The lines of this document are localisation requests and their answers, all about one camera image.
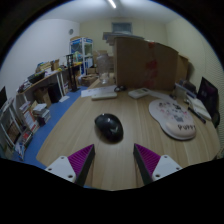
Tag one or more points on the white remote control with display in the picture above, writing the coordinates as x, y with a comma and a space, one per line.
138, 93

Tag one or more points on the shelf unit with books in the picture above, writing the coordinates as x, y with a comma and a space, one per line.
15, 130

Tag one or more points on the round wall clock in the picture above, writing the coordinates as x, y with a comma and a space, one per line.
71, 31

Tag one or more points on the black computer mouse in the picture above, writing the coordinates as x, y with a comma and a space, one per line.
108, 126

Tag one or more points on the white printed mouse pad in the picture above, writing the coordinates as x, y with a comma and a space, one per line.
171, 116

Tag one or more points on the clear glass jar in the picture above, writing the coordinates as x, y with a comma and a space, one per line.
103, 68

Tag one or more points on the open cardboard box on floor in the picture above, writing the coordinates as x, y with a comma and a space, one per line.
88, 80

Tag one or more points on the blue and white display cabinet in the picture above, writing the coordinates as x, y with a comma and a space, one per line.
78, 50

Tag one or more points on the grey window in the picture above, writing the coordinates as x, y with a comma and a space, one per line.
121, 27

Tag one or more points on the black marker pen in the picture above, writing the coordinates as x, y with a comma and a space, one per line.
196, 115

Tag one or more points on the cluttered wooden side desk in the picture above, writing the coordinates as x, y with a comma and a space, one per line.
40, 81

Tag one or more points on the long ceiling light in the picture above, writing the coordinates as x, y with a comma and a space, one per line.
112, 3

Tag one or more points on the black bin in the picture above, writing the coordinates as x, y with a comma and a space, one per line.
54, 92

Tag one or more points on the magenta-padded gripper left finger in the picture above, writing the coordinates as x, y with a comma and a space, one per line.
61, 166

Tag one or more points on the tall black stand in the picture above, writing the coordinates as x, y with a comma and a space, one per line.
71, 71

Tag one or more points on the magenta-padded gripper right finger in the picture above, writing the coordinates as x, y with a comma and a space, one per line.
165, 165

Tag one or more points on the white paper sheet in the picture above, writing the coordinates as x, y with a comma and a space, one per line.
88, 91

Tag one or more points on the large brown cardboard box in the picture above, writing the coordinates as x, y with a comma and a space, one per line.
136, 63

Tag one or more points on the white open notebook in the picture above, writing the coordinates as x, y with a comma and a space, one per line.
201, 107

